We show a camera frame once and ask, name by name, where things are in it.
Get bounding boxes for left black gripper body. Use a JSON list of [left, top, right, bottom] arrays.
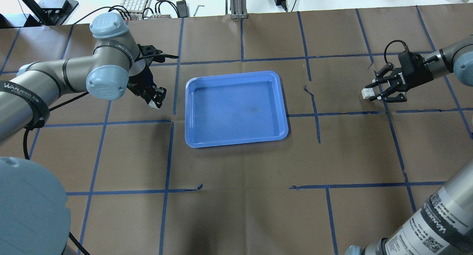
[[128, 44, 179, 98]]

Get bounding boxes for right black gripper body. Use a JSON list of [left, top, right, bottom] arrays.
[[380, 66, 434, 95]]

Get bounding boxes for white block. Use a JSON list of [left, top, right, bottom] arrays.
[[361, 88, 382, 101], [147, 101, 162, 109]]

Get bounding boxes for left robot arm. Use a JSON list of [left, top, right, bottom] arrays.
[[0, 12, 177, 255]]

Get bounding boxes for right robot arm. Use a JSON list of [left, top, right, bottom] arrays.
[[345, 35, 472, 255]]

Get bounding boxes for blue plastic tray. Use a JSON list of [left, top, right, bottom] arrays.
[[185, 71, 289, 148]]

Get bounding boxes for lower usb hub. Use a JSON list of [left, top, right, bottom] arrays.
[[120, 13, 134, 21]]

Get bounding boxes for usb hub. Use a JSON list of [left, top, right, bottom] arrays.
[[149, 14, 172, 19], [120, 13, 134, 21]]

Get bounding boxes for upper usb hub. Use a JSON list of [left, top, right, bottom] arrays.
[[149, 14, 172, 19]]

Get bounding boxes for white keyboard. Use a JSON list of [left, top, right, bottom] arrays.
[[120, 0, 153, 16]]

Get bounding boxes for brown paper table cover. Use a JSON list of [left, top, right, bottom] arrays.
[[1, 4, 472, 255]]

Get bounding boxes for black monitor stand base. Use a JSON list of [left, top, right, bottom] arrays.
[[38, 0, 78, 25]]

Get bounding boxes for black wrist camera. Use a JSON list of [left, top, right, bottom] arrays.
[[398, 51, 425, 78]]

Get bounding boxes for aluminium frame post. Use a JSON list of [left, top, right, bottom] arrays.
[[226, 0, 248, 19]]

